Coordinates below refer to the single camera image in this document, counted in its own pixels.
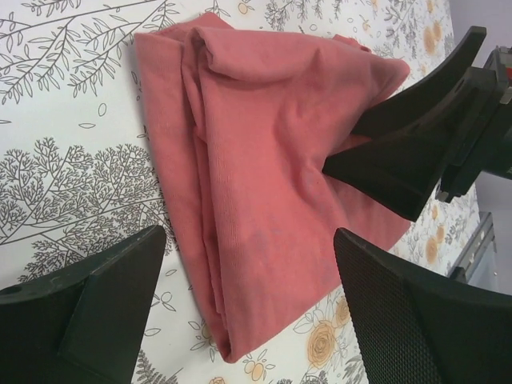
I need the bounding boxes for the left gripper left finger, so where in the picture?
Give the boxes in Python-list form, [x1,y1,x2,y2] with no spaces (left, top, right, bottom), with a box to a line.
[1,226,166,383]

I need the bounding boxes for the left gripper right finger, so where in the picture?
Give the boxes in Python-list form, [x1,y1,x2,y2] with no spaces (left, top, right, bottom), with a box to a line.
[334,228,511,383]

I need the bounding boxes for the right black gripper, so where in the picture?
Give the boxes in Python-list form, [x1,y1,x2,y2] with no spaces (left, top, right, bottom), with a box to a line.
[322,26,511,220]

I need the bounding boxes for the pink t-shirt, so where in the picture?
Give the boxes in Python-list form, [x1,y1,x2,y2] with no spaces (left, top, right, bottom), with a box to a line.
[135,13,410,363]

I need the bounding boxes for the floral patterned table mat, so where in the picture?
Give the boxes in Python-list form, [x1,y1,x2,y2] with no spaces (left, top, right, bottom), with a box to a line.
[1,0,479,383]

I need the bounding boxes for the aluminium frame rail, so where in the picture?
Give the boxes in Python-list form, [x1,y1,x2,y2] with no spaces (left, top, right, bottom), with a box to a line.
[448,212,497,290]

